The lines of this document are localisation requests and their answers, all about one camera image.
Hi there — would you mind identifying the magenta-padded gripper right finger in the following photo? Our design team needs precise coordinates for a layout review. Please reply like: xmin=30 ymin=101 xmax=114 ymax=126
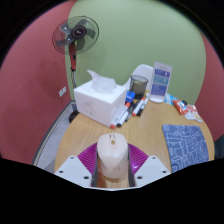
xmin=127 ymin=143 xmax=172 ymax=188

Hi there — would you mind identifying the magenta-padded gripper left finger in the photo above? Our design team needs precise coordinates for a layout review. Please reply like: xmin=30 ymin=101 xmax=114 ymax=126
xmin=54 ymin=143 xmax=100 ymax=188

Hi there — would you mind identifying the beige computer mouse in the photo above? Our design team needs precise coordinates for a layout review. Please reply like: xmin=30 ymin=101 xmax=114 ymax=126
xmin=96 ymin=132 xmax=130 ymax=179

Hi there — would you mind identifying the blue patterned mouse pad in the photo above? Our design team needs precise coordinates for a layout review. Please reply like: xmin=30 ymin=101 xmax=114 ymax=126
xmin=162 ymin=124 xmax=210 ymax=174

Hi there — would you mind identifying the black-capped whiteboard marker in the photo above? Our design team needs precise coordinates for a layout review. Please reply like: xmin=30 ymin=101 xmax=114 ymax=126
xmin=116 ymin=107 xmax=133 ymax=128
xmin=136 ymin=97 xmax=150 ymax=118

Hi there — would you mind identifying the red snack packet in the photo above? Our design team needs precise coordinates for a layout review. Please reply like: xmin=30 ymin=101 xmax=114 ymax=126
xmin=171 ymin=99 xmax=190 ymax=116

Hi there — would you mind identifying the white tissue box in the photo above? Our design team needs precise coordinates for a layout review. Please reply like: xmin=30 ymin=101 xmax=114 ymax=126
xmin=73 ymin=69 xmax=128 ymax=128

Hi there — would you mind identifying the white and orange snack packet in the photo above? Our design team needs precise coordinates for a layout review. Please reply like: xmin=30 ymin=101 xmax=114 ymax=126
xmin=185 ymin=104 xmax=204 ymax=124

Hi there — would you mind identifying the blue snack packet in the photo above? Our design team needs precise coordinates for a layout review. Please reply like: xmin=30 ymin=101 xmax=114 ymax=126
xmin=164 ymin=93 xmax=178 ymax=105

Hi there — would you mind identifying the blue whiteboard eraser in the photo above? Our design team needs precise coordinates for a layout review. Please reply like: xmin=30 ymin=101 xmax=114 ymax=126
xmin=125 ymin=90 xmax=137 ymax=105

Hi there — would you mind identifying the dark mesh pen cup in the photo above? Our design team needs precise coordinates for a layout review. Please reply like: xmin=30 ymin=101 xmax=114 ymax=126
xmin=129 ymin=75 xmax=150 ymax=100

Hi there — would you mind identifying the white and blue sign stand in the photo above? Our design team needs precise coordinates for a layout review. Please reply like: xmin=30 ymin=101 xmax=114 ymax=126
xmin=148 ymin=61 xmax=174 ymax=104

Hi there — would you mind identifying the white chair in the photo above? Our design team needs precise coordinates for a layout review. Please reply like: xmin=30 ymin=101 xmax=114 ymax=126
xmin=123 ymin=64 xmax=154 ymax=91

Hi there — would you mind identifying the red standing fan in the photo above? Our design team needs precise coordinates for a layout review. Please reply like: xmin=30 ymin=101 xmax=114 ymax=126
xmin=51 ymin=15 xmax=100 ymax=124

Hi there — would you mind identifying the white wall socket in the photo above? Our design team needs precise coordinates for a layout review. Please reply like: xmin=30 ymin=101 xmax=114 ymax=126
xmin=58 ymin=86 xmax=68 ymax=98

